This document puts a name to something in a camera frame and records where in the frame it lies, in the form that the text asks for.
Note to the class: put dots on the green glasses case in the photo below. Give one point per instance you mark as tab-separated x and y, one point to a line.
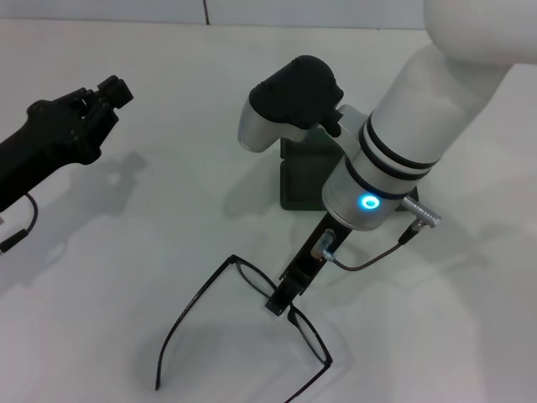
302	184

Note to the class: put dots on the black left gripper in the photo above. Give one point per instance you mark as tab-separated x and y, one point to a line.
46	138

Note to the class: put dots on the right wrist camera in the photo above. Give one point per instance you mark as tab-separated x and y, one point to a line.
293	92

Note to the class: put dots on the right gripper silver plug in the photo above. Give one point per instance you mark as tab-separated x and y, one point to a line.
323	245

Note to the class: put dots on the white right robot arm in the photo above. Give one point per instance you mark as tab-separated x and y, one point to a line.
419	117

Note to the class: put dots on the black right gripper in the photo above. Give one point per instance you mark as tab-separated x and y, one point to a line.
314	256

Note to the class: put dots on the black glasses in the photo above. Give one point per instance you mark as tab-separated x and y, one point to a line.
312	340

